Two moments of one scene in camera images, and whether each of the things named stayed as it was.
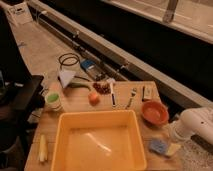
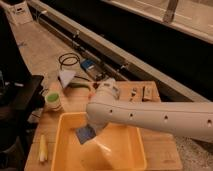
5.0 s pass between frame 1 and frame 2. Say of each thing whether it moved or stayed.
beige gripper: moved
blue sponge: moved
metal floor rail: stayed
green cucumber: stayed
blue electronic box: stayed
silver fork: stayed
